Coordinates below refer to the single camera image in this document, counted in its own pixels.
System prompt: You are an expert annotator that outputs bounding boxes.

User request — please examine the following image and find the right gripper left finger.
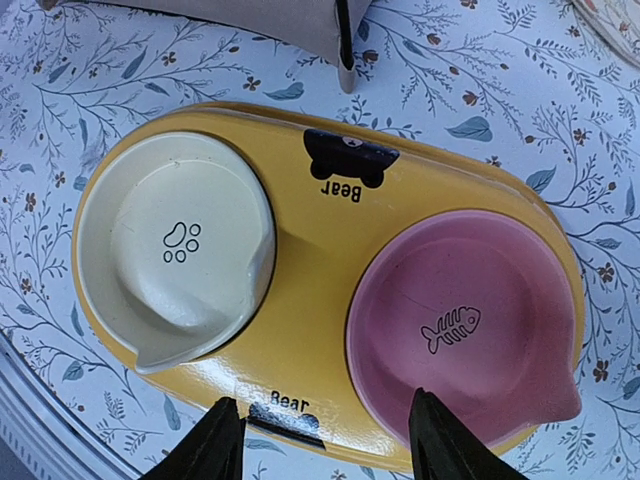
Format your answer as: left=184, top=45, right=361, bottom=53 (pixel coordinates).
left=149, top=397, right=246, bottom=480

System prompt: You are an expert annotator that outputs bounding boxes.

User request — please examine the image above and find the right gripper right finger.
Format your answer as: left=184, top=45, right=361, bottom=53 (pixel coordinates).
left=409, top=388, right=520, bottom=480

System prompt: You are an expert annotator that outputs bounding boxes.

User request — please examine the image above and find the pink plastic bowl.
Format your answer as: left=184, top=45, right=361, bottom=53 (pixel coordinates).
left=347, top=210, right=582, bottom=445

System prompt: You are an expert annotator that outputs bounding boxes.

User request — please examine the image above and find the cream ceramic pet bowl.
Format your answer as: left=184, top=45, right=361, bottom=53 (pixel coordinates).
left=76, top=132, right=276, bottom=374

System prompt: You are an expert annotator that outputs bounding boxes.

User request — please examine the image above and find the black tent pole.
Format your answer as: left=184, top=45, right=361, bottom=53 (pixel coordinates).
left=335, top=0, right=353, bottom=70

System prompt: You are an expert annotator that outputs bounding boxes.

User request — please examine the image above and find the beige fabric pet tent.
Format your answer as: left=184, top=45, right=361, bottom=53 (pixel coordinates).
left=29, top=0, right=381, bottom=94

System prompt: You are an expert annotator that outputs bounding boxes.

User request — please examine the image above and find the floral patterned table mat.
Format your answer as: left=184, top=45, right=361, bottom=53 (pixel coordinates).
left=1, top=1, right=639, bottom=479

